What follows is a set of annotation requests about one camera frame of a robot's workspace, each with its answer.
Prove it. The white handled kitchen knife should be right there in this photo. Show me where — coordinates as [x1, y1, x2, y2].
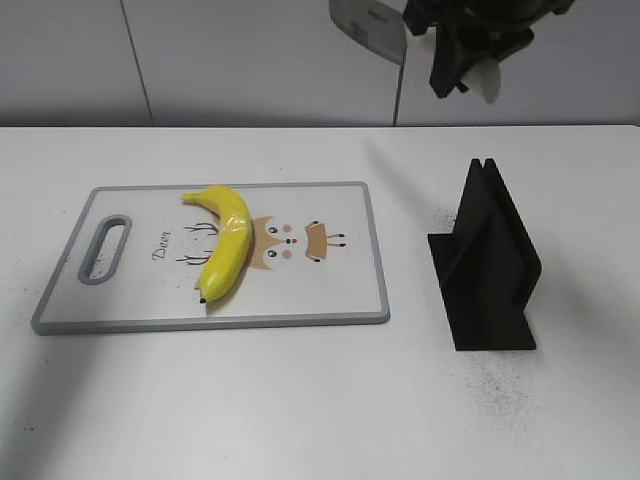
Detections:
[328, 0, 501, 104]

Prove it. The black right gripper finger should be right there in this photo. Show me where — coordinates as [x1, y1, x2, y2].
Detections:
[429, 23, 480, 98]

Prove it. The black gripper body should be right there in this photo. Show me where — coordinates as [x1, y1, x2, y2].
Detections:
[402, 0, 574, 38]

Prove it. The yellow plastic banana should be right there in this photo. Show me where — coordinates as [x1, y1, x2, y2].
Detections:
[181, 185, 253, 304]

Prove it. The black knife stand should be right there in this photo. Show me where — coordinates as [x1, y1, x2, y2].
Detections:
[428, 158, 542, 351]

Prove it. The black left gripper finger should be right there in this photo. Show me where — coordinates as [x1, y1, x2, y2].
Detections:
[489, 25, 534, 63]

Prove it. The white deer cutting board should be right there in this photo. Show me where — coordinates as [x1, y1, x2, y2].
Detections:
[31, 181, 390, 335]

